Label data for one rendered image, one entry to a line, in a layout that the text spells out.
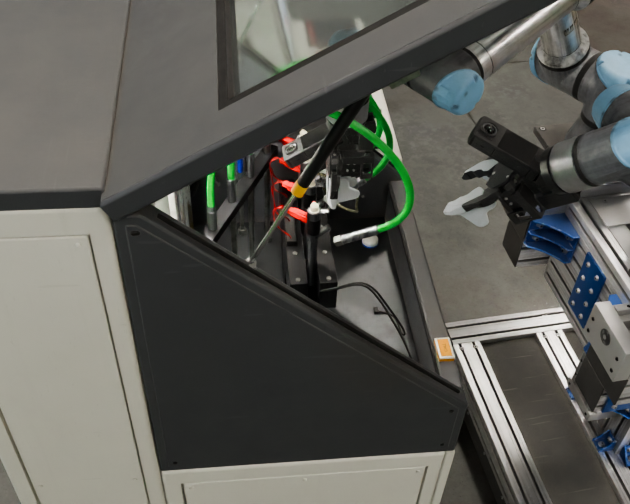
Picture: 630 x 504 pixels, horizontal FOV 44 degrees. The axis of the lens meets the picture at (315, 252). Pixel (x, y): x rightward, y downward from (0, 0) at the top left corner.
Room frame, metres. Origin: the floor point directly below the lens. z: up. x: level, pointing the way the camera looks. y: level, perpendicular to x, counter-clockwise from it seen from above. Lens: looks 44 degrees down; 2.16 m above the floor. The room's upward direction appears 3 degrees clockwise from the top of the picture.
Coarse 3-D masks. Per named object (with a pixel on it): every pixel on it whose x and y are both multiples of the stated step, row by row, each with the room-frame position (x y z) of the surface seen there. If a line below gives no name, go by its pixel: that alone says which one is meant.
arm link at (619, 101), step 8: (608, 88) 1.04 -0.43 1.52; (616, 88) 1.03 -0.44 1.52; (624, 88) 1.03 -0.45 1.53; (600, 96) 1.03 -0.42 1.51; (608, 96) 1.02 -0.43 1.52; (616, 96) 1.01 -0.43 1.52; (624, 96) 1.01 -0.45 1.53; (600, 104) 1.02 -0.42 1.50; (608, 104) 1.00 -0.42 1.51; (616, 104) 1.00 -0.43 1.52; (624, 104) 0.99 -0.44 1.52; (592, 112) 1.03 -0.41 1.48; (600, 112) 1.01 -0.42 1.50; (608, 112) 0.99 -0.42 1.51; (616, 112) 0.98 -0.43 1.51; (624, 112) 0.97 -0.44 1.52; (600, 120) 0.99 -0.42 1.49; (608, 120) 0.98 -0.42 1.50; (616, 120) 0.97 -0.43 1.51
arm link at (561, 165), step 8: (576, 136) 0.90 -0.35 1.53; (560, 144) 0.90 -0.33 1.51; (568, 144) 0.88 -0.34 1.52; (552, 152) 0.89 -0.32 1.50; (560, 152) 0.88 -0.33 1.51; (568, 152) 0.87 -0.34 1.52; (552, 160) 0.88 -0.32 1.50; (560, 160) 0.87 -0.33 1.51; (568, 160) 0.86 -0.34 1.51; (552, 168) 0.87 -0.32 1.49; (560, 168) 0.86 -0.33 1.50; (568, 168) 0.85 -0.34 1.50; (552, 176) 0.87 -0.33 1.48; (560, 176) 0.86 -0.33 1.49; (568, 176) 0.85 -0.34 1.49; (576, 176) 0.85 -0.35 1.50; (560, 184) 0.86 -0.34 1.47; (568, 184) 0.85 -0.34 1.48; (576, 184) 0.85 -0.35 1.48; (584, 184) 0.84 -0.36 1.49; (568, 192) 0.86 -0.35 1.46
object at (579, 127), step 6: (582, 114) 1.55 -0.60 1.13; (576, 120) 1.57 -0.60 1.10; (582, 120) 1.54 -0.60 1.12; (588, 120) 1.52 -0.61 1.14; (576, 126) 1.55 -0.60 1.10; (582, 126) 1.53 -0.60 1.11; (588, 126) 1.51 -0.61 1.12; (594, 126) 1.50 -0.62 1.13; (570, 132) 1.55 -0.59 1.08; (576, 132) 1.53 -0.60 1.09; (582, 132) 1.52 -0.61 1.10
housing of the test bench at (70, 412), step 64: (0, 0) 1.25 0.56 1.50; (64, 0) 1.26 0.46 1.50; (128, 0) 1.28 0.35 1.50; (0, 64) 1.05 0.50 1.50; (64, 64) 1.06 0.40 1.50; (0, 128) 0.89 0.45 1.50; (64, 128) 0.89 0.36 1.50; (0, 192) 0.75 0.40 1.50; (64, 192) 0.76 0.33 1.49; (0, 256) 0.75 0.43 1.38; (64, 256) 0.76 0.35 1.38; (0, 320) 0.75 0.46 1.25; (64, 320) 0.76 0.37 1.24; (128, 320) 0.77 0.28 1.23; (0, 384) 0.74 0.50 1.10; (64, 384) 0.76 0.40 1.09; (128, 384) 0.77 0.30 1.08; (0, 448) 0.73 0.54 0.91; (64, 448) 0.75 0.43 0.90; (128, 448) 0.77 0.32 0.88
